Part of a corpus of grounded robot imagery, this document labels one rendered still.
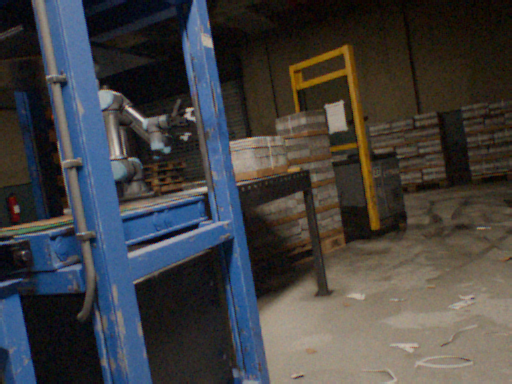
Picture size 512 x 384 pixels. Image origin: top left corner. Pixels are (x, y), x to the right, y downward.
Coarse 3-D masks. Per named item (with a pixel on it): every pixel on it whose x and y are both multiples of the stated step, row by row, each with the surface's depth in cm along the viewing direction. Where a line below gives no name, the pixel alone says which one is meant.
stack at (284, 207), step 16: (256, 208) 367; (272, 208) 379; (288, 208) 392; (304, 208) 406; (256, 224) 366; (288, 224) 391; (304, 224) 404; (320, 224) 418; (256, 240) 366; (272, 240) 377; (288, 240) 389; (320, 240) 416; (272, 256) 376; (256, 272) 381; (272, 272) 374
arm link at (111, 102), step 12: (108, 96) 271; (120, 96) 283; (108, 108) 273; (120, 108) 285; (108, 120) 275; (108, 132) 276; (120, 132) 279; (108, 144) 277; (120, 144) 278; (120, 156) 276; (120, 168) 273; (132, 168) 284; (120, 180) 278
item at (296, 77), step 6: (294, 72) 493; (300, 72) 489; (294, 78) 487; (300, 78) 490; (294, 84) 487; (294, 90) 488; (294, 96) 489; (300, 96) 490; (300, 102) 487; (300, 108) 488
